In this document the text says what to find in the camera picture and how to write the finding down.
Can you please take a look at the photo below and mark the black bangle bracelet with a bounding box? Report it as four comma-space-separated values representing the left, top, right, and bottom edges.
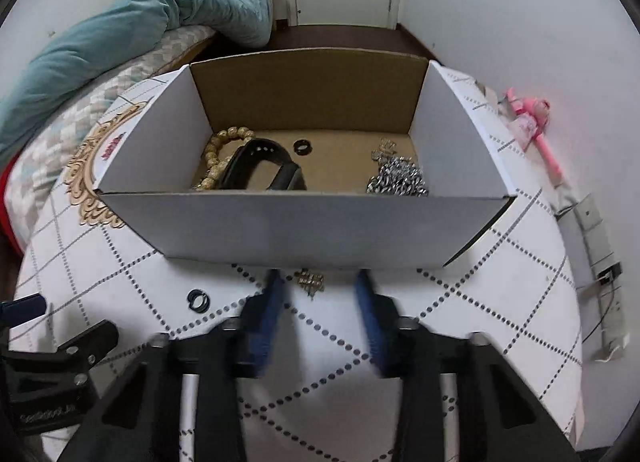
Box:
219, 137, 307, 192

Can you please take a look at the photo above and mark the thick silver chain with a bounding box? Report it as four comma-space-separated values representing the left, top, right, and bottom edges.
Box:
365, 138, 431, 198

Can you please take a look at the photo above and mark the wooden bead bracelet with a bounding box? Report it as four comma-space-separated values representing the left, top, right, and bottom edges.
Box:
193, 125, 257, 193

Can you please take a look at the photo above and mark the small gold earring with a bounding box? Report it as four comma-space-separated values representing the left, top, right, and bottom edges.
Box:
295, 269, 324, 299

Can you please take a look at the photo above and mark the red cloth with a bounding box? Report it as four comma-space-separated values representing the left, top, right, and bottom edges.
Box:
0, 153, 24, 258

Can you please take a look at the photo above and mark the white dotted floral tablecloth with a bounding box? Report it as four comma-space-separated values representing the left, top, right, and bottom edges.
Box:
10, 70, 582, 461

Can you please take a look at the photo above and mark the white cardboard box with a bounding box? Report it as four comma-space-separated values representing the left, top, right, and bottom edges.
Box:
90, 48, 516, 269

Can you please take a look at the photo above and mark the pink panther plush toy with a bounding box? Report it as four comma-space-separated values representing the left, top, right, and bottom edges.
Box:
506, 88, 564, 187

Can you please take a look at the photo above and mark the teal quilted blanket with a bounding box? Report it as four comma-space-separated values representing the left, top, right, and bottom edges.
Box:
1, 0, 273, 164

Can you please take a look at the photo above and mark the grey wall power strip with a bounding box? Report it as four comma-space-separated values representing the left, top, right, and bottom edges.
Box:
574, 194, 629, 364

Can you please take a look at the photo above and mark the black plug with cable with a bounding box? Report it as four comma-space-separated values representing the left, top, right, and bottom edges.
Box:
582, 263, 623, 344

